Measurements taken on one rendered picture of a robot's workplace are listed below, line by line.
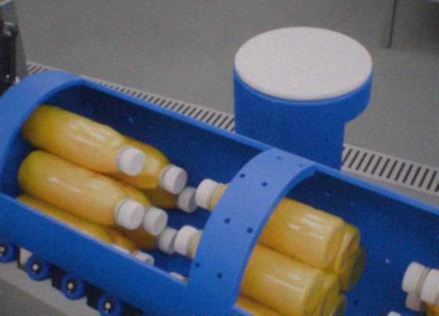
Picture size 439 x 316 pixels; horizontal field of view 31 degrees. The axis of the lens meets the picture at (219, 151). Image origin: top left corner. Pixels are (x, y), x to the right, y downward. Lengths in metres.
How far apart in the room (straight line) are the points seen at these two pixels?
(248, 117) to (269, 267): 0.64
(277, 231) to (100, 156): 0.30
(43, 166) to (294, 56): 0.65
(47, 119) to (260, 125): 0.51
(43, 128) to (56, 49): 2.66
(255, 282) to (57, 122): 0.40
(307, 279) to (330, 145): 0.63
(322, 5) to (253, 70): 2.59
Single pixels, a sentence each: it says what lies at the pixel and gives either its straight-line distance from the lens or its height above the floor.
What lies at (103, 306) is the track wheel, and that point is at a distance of 1.21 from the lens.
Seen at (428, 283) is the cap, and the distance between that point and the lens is 0.96.
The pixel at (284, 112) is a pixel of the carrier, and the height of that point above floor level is 1.00.
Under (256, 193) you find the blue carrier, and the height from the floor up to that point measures 1.23.
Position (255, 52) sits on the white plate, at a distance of 1.64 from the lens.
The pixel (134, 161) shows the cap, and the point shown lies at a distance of 1.14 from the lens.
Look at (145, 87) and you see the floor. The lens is 3.49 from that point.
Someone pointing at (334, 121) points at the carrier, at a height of 0.97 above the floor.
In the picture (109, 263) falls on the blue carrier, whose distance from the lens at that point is 1.06.
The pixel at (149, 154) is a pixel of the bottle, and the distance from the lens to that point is 1.19.
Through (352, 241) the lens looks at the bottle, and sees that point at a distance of 1.08.
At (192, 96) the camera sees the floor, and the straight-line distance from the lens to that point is 3.40.
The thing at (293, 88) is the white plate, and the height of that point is 1.04.
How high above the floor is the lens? 1.85
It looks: 37 degrees down
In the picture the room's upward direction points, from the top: 2 degrees counter-clockwise
